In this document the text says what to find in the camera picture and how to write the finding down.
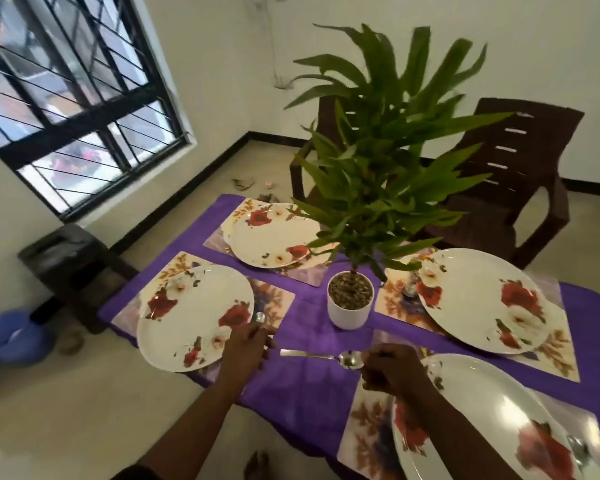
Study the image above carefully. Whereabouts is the person's right hand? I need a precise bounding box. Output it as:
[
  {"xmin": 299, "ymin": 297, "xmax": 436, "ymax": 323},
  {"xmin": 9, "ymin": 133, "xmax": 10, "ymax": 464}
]
[{"xmin": 359, "ymin": 343, "xmax": 433, "ymax": 401}]

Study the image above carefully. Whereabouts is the person's left hand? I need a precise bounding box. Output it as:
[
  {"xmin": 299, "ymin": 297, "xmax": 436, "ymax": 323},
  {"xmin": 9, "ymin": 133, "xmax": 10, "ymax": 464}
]
[{"xmin": 217, "ymin": 322, "xmax": 279, "ymax": 391}]

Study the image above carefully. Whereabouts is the floral print placemat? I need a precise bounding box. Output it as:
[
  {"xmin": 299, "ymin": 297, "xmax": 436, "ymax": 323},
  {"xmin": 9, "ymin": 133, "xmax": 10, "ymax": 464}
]
[
  {"xmin": 336, "ymin": 328, "xmax": 600, "ymax": 480},
  {"xmin": 111, "ymin": 252, "xmax": 297, "ymax": 388},
  {"xmin": 373, "ymin": 247, "xmax": 581, "ymax": 383},
  {"xmin": 202, "ymin": 197, "xmax": 339, "ymax": 289}
]

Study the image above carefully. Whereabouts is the white rose print plate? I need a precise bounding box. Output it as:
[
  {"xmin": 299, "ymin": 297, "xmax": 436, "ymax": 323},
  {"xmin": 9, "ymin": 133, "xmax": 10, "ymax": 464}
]
[
  {"xmin": 391, "ymin": 353, "xmax": 600, "ymax": 480},
  {"xmin": 416, "ymin": 248, "xmax": 556, "ymax": 355},
  {"xmin": 223, "ymin": 203, "xmax": 339, "ymax": 269},
  {"xmin": 136, "ymin": 264, "xmax": 255, "ymax": 373}
]

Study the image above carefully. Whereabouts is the person's right forearm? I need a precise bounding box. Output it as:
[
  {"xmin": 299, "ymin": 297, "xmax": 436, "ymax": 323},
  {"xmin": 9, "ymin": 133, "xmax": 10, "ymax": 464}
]
[{"xmin": 405, "ymin": 384, "xmax": 523, "ymax": 480}]

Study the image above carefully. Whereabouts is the person's right foot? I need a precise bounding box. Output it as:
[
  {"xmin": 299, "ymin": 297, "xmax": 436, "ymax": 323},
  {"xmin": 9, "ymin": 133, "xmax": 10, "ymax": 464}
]
[{"xmin": 245, "ymin": 450, "xmax": 272, "ymax": 480}]

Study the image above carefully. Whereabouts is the person's black shirt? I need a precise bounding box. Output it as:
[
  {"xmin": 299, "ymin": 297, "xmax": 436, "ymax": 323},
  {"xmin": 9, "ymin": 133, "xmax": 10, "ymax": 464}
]
[{"xmin": 111, "ymin": 463, "xmax": 161, "ymax": 480}]

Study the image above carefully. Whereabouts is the green plant in white pot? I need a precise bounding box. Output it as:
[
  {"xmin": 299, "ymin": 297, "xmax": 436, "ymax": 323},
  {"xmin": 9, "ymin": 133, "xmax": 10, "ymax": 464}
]
[{"xmin": 275, "ymin": 23, "xmax": 513, "ymax": 331}]

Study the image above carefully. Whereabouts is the purple tablecloth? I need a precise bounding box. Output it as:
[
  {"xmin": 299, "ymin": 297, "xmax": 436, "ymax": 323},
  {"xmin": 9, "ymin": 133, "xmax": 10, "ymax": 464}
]
[{"xmin": 97, "ymin": 194, "xmax": 600, "ymax": 480}]

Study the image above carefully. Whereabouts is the brown plastic armchair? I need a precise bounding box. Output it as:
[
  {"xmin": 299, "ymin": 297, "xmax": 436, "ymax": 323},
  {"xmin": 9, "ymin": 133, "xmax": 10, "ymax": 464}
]
[
  {"xmin": 422, "ymin": 98, "xmax": 586, "ymax": 269},
  {"xmin": 289, "ymin": 94, "xmax": 366, "ymax": 205}
]

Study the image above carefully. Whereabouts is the black plastic stool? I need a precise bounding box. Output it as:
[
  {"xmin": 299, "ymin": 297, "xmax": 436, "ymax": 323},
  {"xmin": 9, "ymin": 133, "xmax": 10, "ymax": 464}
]
[{"xmin": 17, "ymin": 223, "xmax": 141, "ymax": 335}]

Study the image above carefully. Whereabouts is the blue plastic bucket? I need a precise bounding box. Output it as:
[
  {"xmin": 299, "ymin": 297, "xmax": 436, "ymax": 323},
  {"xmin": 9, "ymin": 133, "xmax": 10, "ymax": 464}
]
[{"xmin": 0, "ymin": 309, "xmax": 56, "ymax": 368}]

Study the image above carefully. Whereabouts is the black barred window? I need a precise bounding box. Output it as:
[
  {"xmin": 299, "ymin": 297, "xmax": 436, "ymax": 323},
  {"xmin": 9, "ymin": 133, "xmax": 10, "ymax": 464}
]
[{"xmin": 0, "ymin": 0, "xmax": 199, "ymax": 223}]

